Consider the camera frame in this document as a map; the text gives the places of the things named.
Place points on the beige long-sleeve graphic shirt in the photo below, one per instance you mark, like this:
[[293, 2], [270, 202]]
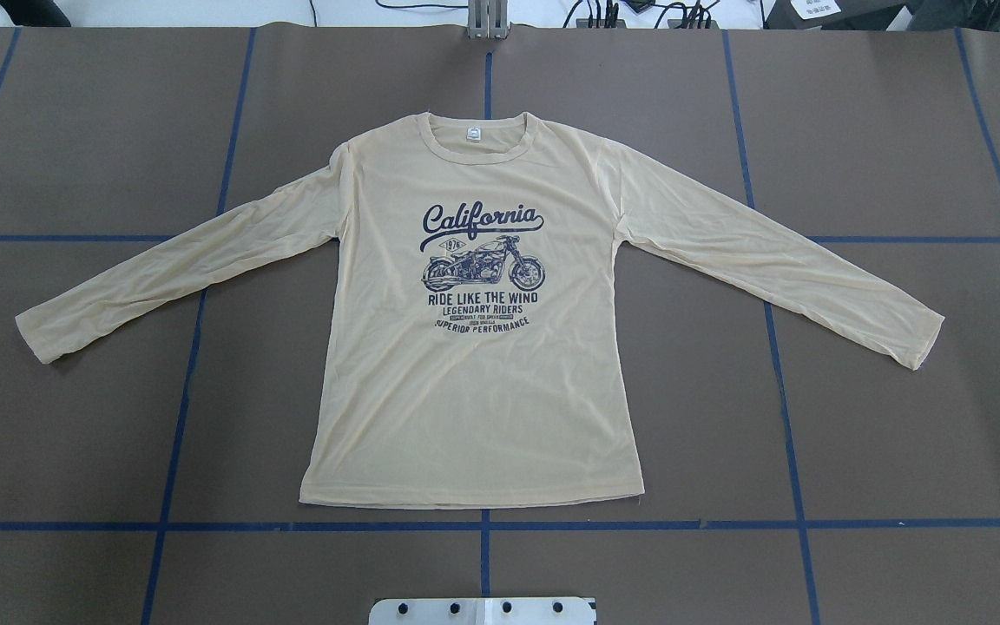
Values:
[[472, 358]]

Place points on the brown table mat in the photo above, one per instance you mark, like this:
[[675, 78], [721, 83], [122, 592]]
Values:
[[791, 476]]

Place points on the aluminium frame post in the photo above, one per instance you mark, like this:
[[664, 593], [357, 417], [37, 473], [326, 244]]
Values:
[[487, 19]]

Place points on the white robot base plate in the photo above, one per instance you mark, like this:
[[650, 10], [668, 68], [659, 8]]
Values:
[[485, 610]]

